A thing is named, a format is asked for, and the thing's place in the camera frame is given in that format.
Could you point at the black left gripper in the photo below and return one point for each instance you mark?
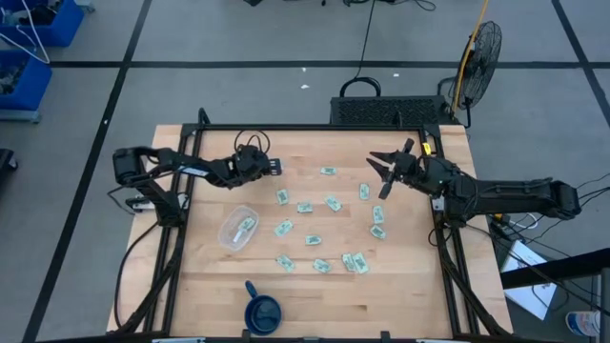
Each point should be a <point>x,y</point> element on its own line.
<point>250,164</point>

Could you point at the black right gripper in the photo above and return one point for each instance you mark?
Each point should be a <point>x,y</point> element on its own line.
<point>405,169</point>

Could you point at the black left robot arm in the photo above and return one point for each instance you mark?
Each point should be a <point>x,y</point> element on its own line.
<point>209,167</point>

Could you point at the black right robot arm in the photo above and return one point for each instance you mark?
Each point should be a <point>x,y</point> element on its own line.
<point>500,193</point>

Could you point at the yellow tag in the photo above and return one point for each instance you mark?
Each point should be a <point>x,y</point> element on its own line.
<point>426,148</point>

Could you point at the black perforated case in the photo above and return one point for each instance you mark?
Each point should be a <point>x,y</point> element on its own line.
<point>386,110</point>

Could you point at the clear plastic container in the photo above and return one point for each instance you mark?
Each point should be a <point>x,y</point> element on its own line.
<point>228,229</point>

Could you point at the yellow connector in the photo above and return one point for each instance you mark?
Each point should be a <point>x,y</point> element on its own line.
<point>498,216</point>

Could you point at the black floor fan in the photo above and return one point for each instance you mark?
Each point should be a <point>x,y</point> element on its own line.
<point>479,62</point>

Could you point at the dark blue mug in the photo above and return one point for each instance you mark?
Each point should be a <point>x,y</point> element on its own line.
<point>262,314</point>

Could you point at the white paper booklet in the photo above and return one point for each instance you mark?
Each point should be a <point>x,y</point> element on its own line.
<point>531,300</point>

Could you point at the black beam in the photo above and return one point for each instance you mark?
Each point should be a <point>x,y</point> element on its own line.
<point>557,269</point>

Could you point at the blue storage bin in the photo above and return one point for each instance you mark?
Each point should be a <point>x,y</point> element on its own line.
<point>67,28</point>
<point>35,86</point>

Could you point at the white plastic bottle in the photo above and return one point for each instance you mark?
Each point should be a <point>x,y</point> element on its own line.
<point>581,324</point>

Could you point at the grey pallet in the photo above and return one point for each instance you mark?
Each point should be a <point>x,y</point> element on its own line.
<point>19,115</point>

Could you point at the black floor object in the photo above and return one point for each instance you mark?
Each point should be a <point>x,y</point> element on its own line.
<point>6,159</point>

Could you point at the black metal table frame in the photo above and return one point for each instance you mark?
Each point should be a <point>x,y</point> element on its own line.
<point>305,127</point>

